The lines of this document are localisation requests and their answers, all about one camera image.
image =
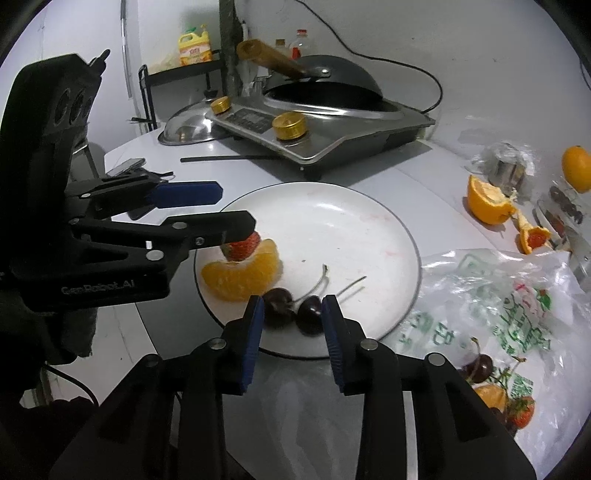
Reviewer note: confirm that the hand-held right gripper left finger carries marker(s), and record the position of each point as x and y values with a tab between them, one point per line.
251	341

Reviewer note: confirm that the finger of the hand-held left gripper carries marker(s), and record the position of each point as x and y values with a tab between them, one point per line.
187	194
207	228

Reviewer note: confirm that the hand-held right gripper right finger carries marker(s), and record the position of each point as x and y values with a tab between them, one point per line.
332	341

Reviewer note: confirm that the dark red cherry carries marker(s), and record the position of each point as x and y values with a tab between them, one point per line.
277	308
480	368
309	316

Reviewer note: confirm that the red strawberry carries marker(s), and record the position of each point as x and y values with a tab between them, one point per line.
242	248
521	412

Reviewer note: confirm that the peeled orange segment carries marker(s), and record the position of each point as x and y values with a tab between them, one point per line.
490	398
240	279

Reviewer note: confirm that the white plate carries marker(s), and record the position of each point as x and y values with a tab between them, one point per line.
332	226

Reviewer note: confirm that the clear green print plastic bag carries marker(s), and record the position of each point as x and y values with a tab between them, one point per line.
521	304

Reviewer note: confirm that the black chopstick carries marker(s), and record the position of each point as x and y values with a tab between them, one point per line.
231	158

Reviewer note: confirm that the grey phone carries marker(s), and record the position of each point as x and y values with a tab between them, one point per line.
125	165

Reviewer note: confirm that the steel pot lid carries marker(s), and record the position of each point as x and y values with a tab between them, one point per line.
189	124

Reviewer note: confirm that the black shelf rack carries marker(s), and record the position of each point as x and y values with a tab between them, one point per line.
152	78

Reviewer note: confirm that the yellow detergent bottle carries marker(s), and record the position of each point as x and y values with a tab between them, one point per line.
194	48

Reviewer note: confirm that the dark vertical pipe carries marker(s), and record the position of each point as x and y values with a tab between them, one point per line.
231	46

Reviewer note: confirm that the steel induction cooker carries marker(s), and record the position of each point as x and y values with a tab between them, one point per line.
351	134

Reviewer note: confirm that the dark oil bottle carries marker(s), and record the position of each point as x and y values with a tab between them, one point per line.
280	48

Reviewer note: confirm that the red cap bottle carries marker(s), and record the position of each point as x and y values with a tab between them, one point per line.
302	46

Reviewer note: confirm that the half orange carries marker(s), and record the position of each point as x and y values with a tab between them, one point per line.
489	203

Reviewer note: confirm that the orange peel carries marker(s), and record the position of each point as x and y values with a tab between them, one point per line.
524	228

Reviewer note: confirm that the red fruit piece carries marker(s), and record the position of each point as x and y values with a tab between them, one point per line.
536	240

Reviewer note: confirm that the crumpled clear plastic bag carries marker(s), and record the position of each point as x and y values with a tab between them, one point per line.
482	161

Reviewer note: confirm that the clear glass jar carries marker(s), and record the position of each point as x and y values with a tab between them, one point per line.
561	210

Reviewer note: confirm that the whole orange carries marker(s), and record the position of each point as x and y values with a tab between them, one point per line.
578	168

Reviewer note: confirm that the thin metal wall pipe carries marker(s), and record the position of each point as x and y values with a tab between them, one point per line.
125	46

